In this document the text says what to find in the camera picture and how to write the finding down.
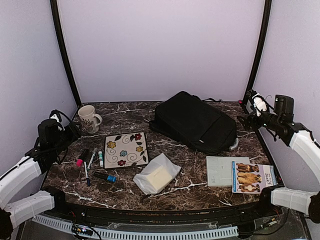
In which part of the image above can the black frame post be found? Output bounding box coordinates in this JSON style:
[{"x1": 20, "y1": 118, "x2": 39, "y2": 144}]
[
  {"x1": 49, "y1": 0, "x2": 82, "y2": 107},
  {"x1": 242, "y1": 0, "x2": 273, "y2": 104}
]

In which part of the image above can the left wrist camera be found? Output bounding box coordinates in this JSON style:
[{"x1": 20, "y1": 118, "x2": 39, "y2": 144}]
[{"x1": 49, "y1": 109, "x2": 62, "y2": 123}]

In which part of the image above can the grey notebook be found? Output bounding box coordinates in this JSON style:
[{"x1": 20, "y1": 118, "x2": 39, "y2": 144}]
[{"x1": 206, "y1": 156, "x2": 250, "y2": 187}]

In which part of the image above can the right black frame post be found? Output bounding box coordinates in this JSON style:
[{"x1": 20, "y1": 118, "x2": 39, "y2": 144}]
[{"x1": 242, "y1": 0, "x2": 273, "y2": 104}]

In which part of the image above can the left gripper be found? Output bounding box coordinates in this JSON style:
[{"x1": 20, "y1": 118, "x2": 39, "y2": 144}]
[{"x1": 51, "y1": 121, "x2": 82, "y2": 157}]

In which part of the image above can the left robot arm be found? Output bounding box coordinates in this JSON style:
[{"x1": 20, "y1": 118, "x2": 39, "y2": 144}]
[{"x1": 0, "y1": 117, "x2": 81, "y2": 240}]

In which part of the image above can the black marker with blue cap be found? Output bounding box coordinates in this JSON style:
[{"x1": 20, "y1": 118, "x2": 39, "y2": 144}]
[{"x1": 93, "y1": 172, "x2": 117, "y2": 183}]

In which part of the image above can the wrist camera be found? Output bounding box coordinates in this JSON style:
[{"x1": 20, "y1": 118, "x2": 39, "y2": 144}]
[
  {"x1": 49, "y1": 109, "x2": 62, "y2": 123},
  {"x1": 273, "y1": 94, "x2": 294, "y2": 115}
]

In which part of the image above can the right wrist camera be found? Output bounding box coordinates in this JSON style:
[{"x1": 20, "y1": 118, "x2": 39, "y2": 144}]
[{"x1": 273, "y1": 94, "x2": 294, "y2": 115}]

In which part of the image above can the white glue stick green cap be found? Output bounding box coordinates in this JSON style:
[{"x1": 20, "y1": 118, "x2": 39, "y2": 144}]
[{"x1": 98, "y1": 151, "x2": 104, "y2": 168}]

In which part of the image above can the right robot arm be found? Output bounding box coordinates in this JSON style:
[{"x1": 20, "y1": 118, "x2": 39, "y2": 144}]
[{"x1": 237, "y1": 110, "x2": 320, "y2": 224}]

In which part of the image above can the white slotted cable duct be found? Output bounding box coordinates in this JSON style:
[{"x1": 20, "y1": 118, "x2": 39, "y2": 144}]
[{"x1": 31, "y1": 215, "x2": 239, "y2": 240}]

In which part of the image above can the black marker with pink cap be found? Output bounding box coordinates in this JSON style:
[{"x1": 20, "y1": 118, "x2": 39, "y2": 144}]
[{"x1": 76, "y1": 148, "x2": 89, "y2": 167}]

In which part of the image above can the dog book Why Dogs Bark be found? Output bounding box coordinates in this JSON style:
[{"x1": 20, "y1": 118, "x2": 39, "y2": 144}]
[{"x1": 231, "y1": 161, "x2": 278, "y2": 195}]

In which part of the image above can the black student backpack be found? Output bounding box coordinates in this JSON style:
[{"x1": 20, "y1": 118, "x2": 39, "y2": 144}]
[{"x1": 149, "y1": 91, "x2": 239, "y2": 155}]

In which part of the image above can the clear plastic wrapped ring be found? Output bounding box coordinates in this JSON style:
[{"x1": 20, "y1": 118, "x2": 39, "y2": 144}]
[{"x1": 226, "y1": 137, "x2": 240, "y2": 152}]

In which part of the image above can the white bag with yellow sponge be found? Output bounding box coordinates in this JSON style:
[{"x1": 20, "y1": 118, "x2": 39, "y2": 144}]
[{"x1": 133, "y1": 153, "x2": 182, "y2": 195}]

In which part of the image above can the square floral ceramic plate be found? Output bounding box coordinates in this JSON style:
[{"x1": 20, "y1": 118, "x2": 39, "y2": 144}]
[{"x1": 103, "y1": 132, "x2": 149, "y2": 170}]

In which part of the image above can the cream mug with plant print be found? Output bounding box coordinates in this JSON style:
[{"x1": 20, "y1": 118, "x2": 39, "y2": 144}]
[{"x1": 77, "y1": 105, "x2": 103, "y2": 134}]

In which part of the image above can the grey white marker pen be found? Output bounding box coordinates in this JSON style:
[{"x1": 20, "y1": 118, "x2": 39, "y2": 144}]
[{"x1": 87, "y1": 147, "x2": 98, "y2": 171}]

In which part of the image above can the black front table rail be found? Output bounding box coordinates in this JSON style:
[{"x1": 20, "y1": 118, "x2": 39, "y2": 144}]
[{"x1": 41, "y1": 186, "x2": 286, "y2": 227}]

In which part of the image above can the blue white pen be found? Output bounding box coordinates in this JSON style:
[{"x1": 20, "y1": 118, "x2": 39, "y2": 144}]
[{"x1": 83, "y1": 161, "x2": 91, "y2": 187}]

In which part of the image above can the left black frame post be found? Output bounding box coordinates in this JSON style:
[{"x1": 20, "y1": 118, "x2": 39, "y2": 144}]
[{"x1": 49, "y1": 0, "x2": 82, "y2": 107}]

